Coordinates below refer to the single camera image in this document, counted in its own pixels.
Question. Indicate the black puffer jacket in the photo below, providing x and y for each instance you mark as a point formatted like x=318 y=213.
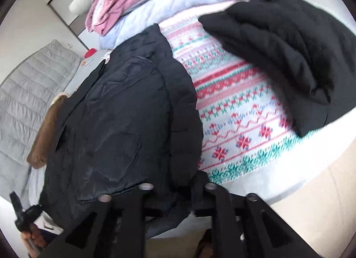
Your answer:
x=116 y=124

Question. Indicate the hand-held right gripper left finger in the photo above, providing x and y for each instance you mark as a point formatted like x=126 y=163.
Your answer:
x=136 y=208

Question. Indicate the brown fur-lined coat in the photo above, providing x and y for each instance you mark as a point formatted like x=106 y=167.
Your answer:
x=44 y=135

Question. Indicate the black quilted garment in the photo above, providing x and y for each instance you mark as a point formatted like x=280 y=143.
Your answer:
x=278 y=38

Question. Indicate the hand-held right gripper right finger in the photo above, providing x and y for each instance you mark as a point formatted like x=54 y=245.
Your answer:
x=219 y=208

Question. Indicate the small orange and white item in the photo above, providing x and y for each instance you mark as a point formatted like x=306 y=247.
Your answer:
x=85 y=63

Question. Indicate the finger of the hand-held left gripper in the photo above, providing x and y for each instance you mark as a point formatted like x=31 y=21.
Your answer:
x=15 y=199

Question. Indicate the person's left hand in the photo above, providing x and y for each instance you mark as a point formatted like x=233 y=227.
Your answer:
x=34 y=237

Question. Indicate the small red object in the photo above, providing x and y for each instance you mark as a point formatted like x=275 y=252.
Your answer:
x=90 y=53

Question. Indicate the patterned knit blanket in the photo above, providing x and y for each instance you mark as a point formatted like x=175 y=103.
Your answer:
x=236 y=102

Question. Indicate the light blue fleece blanket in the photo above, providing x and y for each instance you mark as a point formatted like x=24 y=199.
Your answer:
x=167 y=7

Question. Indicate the grey quilted mat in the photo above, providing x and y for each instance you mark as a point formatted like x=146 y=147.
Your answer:
x=27 y=93

